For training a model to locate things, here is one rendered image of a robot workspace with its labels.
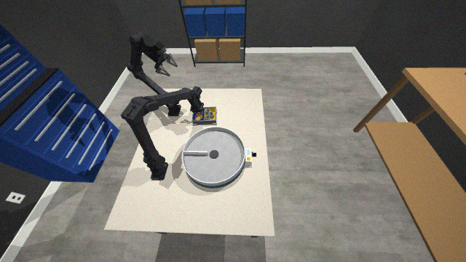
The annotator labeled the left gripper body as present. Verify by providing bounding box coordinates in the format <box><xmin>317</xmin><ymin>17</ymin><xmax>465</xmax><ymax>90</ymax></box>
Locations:
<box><xmin>155</xmin><ymin>53</ymin><xmax>170</xmax><ymax>72</ymax></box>

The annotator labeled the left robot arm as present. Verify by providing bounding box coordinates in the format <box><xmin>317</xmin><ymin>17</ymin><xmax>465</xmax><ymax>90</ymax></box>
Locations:
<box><xmin>127</xmin><ymin>32</ymin><xmax>181</xmax><ymax>116</ymax></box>

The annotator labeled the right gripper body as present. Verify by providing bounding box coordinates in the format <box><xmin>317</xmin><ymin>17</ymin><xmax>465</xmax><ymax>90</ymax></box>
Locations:
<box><xmin>190</xmin><ymin>101</ymin><xmax>204</xmax><ymax>113</ymax></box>

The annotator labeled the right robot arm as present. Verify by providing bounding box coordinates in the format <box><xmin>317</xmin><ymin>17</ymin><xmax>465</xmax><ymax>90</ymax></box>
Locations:
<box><xmin>121</xmin><ymin>86</ymin><xmax>202</xmax><ymax>180</ymax></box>

